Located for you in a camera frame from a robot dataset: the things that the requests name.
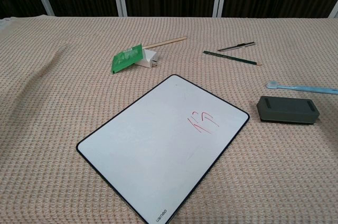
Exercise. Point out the light blue toothbrush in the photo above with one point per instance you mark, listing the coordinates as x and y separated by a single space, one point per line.
298 88

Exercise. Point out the beige waffle-weave tablecloth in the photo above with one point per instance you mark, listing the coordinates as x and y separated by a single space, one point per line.
66 118

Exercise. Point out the black and silver pen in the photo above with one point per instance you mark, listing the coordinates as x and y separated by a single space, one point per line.
236 46

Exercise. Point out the white power adapter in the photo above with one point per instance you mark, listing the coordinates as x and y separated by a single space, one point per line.
149 59

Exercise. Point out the green foil packet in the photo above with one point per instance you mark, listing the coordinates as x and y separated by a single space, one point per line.
126 58

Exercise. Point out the dark green pencil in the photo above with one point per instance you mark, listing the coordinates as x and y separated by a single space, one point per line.
229 57

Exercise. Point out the wooden chopstick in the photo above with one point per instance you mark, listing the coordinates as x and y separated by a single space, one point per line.
166 42

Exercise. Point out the white dry-erase board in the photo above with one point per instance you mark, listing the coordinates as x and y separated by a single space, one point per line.
148 150

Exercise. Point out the dark grey board eraser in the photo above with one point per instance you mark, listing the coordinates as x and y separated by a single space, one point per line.
287 109

